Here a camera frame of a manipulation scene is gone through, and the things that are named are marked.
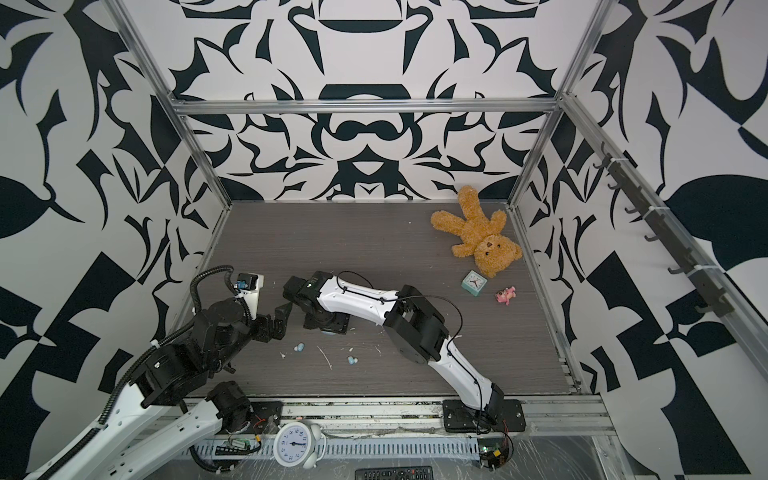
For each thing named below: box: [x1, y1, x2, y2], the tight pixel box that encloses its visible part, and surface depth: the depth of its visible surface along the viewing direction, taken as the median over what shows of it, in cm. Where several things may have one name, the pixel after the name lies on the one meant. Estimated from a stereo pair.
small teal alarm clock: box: [461, 269, 488, 297], surface depth 98 cm
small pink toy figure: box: [495, 286, 517, 305], surface depth 96 cm
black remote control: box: [355, 466, 434, 480], surface depth 68 cm
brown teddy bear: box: [431, 186, 523, 278], surface depth 104 cm
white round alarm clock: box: [273, 420, 326, 470], surface depth 70 cm
